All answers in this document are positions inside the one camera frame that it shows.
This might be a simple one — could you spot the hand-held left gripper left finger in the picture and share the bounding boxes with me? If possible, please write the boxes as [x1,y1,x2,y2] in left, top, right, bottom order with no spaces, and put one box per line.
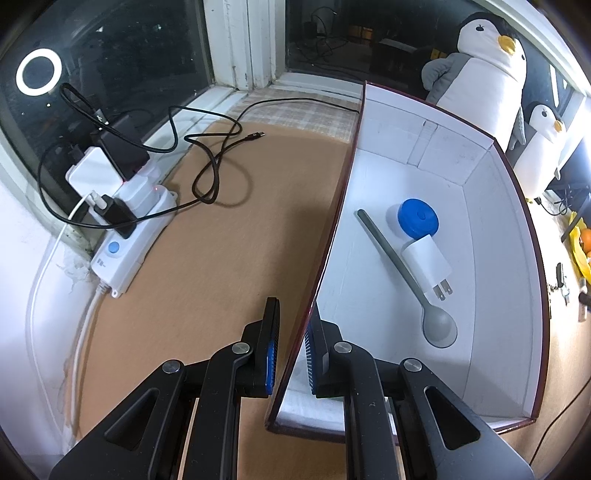
[48,296,281,480]

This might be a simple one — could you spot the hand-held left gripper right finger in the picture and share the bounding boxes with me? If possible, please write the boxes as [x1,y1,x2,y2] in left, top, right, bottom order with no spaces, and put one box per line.
[305,310,536,480]

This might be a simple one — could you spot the grey spoon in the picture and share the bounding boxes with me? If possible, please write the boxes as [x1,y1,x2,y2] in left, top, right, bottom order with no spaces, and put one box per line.
[355,209,459,348]

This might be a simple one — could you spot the white plug charger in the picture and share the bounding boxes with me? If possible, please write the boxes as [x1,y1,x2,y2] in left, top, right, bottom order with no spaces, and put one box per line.
[401,235,453,302]

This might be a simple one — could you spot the blue round lid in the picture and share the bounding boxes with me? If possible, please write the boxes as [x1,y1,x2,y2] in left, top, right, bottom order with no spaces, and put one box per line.
[387,198,439,241]

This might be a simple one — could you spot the red cardboard box white inside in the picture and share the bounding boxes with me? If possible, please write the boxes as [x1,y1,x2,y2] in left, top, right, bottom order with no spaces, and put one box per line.
[264,80,554,437]

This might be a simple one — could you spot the white power strip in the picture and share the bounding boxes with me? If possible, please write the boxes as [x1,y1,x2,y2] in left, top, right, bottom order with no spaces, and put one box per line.
[90,182,180,300]

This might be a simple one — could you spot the small black plug charger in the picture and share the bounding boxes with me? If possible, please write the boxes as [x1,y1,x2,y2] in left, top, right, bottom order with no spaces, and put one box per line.
[92,194,138,238]

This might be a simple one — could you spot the plaid cloth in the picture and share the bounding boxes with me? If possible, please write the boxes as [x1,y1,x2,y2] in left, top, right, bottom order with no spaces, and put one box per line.
[226,99,361,144]

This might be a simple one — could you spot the white power adapter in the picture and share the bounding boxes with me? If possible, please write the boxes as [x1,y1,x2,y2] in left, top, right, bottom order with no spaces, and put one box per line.
[65,145,125,197]

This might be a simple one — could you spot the large black power adapter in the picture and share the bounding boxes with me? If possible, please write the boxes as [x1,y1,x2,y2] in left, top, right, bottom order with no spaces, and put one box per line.
[90,115,151,178]

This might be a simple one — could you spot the yellow leaf-shaped bowl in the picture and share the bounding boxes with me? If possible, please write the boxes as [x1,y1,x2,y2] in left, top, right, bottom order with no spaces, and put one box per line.
[569,212,591,280]

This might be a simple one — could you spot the small penguin plush toy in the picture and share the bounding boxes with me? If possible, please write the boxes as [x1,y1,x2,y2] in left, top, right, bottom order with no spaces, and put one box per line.
[512,104,568,204]

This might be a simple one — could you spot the large penguin plush toy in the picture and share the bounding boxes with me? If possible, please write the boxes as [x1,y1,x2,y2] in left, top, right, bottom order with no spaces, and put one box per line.
[421,11,528,153]

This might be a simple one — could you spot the black usb cable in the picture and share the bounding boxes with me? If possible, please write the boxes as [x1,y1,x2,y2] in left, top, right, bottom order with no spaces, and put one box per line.
[168,99,361,206]

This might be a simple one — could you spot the white charging cable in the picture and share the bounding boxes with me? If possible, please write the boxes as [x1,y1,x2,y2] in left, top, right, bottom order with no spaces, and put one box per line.
[25,196,100,416]

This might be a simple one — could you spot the thin black cable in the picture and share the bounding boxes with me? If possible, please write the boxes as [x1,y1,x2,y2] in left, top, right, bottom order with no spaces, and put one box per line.
[529,378,591,467]

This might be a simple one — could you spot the white window frame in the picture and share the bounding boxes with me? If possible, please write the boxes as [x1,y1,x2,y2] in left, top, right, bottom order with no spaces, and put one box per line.
[0,0,591,121]

